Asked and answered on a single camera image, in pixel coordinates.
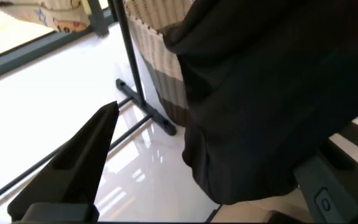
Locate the white laundry basket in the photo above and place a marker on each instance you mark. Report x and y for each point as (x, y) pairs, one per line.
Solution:
(163, 62)

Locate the black garment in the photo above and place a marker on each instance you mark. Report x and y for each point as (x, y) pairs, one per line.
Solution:
(259, 109)

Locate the black clothes rack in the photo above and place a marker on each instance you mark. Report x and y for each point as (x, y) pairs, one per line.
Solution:
(141, 99)

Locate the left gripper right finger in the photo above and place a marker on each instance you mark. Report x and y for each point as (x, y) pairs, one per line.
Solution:
(337, 199)

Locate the cream printed garment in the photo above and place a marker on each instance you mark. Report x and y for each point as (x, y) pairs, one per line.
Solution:
(57, 15)

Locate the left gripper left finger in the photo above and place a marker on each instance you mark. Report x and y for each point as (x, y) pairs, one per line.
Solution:
(73, 180)

